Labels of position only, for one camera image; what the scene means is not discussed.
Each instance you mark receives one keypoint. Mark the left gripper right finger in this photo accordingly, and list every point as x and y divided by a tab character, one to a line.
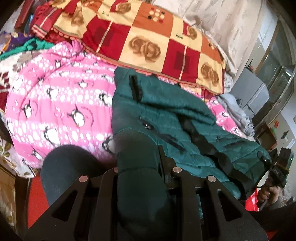
204	209

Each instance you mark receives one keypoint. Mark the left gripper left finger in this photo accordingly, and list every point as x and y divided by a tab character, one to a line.
87	210

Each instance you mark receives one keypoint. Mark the green quilted puffer jacket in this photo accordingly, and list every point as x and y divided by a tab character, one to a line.
148	113

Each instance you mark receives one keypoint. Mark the green purple clothes pile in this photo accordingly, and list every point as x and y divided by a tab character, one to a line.
14	43

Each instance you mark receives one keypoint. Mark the person's right hand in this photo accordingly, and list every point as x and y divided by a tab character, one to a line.
268	194

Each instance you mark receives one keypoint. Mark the grey cabinet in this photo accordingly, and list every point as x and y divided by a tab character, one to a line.
251	93

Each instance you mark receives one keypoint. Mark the grey cloth on bed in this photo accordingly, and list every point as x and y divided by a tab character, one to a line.
242	120

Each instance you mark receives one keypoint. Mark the pink penguin quilt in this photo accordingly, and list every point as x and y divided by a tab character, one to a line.
61	96

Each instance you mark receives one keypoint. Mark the red yellow rose blanket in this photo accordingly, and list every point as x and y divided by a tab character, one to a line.
138	35

